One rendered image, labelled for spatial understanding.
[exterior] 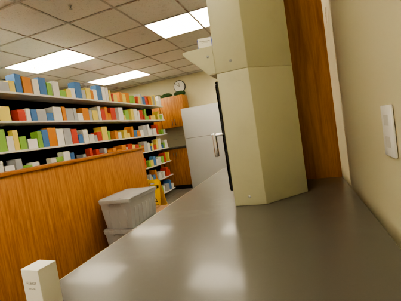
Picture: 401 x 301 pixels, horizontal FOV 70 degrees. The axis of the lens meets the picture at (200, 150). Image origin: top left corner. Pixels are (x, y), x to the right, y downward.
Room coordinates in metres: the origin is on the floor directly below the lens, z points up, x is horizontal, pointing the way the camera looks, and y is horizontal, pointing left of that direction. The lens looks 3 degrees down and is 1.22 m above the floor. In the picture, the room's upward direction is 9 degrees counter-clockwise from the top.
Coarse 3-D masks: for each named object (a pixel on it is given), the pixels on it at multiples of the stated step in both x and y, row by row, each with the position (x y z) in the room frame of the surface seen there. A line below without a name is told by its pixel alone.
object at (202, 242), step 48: (192, 192) 1.36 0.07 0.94; (336, 192) 0.99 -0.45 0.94; (144, 240) 0.79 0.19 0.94; (192, 240) 0.74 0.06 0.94; (240, 240) 0.69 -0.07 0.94; (288, 240) 0.65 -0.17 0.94; (336, 240) 0.61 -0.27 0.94; (384, 240) 0.58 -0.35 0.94; (96, 288) 0.56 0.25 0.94; (144, 288) 0.53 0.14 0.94; (192, 288) 0.50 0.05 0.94; (240, 288) 0.48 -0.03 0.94; (288, 288) 0.46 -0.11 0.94; (336, 288) 0.44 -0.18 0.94; (384, 288) 0.42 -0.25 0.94
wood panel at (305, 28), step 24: (288, 0) 1.27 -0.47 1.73; (312, 0) 1.24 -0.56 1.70; (288, 24) 1.27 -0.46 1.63; (312, 24) 1.24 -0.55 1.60; (312, 48) 1.25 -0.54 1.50; (312, 72) 1.25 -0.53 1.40; (312, 96) 1.25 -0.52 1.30; (312, 120) 1.26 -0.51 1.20; (312, 144) 1.26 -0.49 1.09; (336, 144) 1.23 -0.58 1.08; (312, 168) 1.27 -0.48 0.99; (336, 168) 1.23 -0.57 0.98
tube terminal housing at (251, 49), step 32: (224, 0) 0.99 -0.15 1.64; (256, 0) 1.00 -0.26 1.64; (224, 32) 0.99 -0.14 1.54; (256, 32) 1.00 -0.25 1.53; (224, 64) 1.00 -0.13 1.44; (256, 64) 0.99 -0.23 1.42; (288, 64) 1.05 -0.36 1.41; (224, 96) 1.00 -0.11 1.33; (256, 96) 0.98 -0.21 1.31; (288, 96) 1.04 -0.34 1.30; (224, 128) 1.01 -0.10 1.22; (256, 128) 0.97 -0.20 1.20; (288, 128) 1.03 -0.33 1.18; (256, 160) 0.98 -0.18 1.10; (288, 160) 1.03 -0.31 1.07; (256, 192) 0.98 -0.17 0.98; (288, 192) 1.02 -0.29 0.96
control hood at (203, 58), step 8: (200, 48) 1.02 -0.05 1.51; (208, 48) 1.01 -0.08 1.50; (184, 56) 1.05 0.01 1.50; (192, 56) 1.03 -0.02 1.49; (200, 56) 1.02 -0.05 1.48; (208, 56) 1.01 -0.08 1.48; (200, 64) 1.02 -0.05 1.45; (208, 64) 1.02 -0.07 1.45; (208, 72) 1.02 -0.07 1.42; (216, 72) 1.01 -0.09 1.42
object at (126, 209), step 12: (120, 192) 3.40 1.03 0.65; (132, 192) 3.27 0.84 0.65; (144, 192) 3.22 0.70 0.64; (108, 204) 3.03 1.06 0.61; (120, 204) 2.97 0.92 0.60; (132, 204) 2.99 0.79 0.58; (144, 204) 3.22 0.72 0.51; (108, 216) 3.05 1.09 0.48; (120, 216) 3.00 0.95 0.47; (132, 216) 2.98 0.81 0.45; (144, 216) 3.21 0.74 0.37; (108, 228) 3.08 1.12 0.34; (120, 228) 3.03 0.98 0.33
